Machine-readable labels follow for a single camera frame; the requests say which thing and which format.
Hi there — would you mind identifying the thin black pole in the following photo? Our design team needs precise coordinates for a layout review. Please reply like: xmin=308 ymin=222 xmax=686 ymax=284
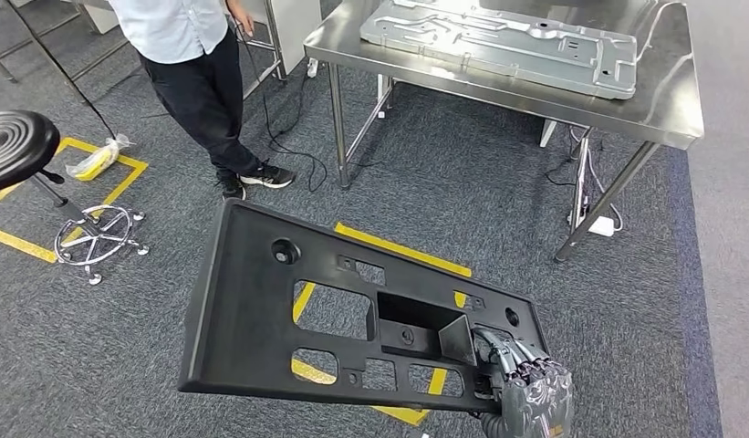
xmin=4 ymin=0 xmax=120 ymax=141

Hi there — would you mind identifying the white power strip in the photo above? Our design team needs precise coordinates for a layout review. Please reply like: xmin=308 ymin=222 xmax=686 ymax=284
xmin=587 ymin=215 xmax=617 ymax=239

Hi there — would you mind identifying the white power cable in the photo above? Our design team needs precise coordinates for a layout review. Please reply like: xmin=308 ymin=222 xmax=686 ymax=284
xmin=567 ymin=123 xmax=625 ymax=234

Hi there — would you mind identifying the black round stool chrome base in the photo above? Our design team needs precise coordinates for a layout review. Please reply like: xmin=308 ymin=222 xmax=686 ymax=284
xmin=0 ymin=110 xmax=151 ymax=287

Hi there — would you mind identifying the person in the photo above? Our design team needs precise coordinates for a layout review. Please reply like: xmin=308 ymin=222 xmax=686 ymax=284
xmin=107 ymin=0 xmax=297 ymax=203

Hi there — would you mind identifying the stainless steel workbench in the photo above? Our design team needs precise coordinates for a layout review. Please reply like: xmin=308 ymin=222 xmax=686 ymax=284
xmin=303 ymin=0 xmax=706 ymax=264

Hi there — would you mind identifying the person's hand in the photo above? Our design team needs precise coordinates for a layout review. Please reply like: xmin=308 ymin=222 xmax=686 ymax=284
xmin=224 ymin=0 xmax=256 ymax=37

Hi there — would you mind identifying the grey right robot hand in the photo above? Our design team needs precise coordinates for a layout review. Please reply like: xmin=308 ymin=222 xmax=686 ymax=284
xmin=470 ymin=326 xmax=576 ymax=438

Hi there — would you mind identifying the black floor cable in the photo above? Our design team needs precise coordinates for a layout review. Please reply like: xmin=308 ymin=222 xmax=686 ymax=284
xmin=232 ymin=21 xmax=388 ymax=194

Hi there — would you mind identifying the yellow floor tape rectangle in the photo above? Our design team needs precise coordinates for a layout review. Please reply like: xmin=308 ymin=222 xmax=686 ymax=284
xmin=289 ymin=222 xmax=473 ymax=427

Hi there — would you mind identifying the yellow tape roll in bag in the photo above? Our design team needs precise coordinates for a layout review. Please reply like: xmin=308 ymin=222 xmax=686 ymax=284
xmin=66 ymin=133 xmax=137 ymax=183

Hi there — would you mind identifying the stamped silver metal panel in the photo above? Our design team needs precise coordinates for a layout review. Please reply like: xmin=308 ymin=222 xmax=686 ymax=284
xmin=359 ymin=0 xmax=639 ymax=101

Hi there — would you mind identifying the black plastic license plate frame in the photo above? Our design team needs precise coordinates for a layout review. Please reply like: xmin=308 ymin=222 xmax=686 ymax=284
xmin=177 ymin=199 xmax=552 ymax=415

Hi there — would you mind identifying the white cabinet on metal frame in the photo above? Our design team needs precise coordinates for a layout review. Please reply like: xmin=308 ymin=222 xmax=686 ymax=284
xmin=228 ymin=0 xmax=324 ymax=101

